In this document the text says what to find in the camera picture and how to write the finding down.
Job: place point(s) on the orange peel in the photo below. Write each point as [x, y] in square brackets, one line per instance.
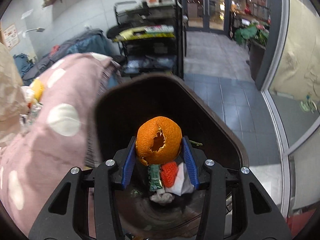
[158, 141]

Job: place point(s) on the wall poster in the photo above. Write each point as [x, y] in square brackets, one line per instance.
[10, 37]

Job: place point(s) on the white face mask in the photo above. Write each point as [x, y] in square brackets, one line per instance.
[182, 184]

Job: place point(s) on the white floor lamp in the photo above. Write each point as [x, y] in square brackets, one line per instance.
[38, 30]

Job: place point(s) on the orange foam fruit net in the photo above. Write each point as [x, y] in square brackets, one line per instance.
[168, 173]

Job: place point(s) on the glass double door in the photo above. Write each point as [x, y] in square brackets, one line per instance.
[210, 16]

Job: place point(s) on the yellow foam fruit net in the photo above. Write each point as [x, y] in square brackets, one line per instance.
[37, 87]

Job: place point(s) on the dark blue massage bed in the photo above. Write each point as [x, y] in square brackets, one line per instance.
[92, 40]

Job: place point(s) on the brown paper bag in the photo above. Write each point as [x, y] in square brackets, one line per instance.
[13, 102]

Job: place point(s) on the pink polka dot bedspread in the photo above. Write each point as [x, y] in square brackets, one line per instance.
[35, 162]

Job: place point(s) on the green white carton box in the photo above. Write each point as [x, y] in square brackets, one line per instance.
[155, 182]

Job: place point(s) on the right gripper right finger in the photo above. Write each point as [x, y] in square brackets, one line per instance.
[254, 213]

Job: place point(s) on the dark brown trash bin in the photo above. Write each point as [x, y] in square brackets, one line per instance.
[157, 111]

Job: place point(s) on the black rolling utility cart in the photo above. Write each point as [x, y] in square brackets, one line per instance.
[151, 39]

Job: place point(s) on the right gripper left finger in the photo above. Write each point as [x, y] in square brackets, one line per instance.
[65, 214]

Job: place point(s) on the white crumpled tissue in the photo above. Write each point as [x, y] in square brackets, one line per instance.
[162, 197]

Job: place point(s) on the potted green plant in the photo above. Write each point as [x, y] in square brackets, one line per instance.
[255, 36]

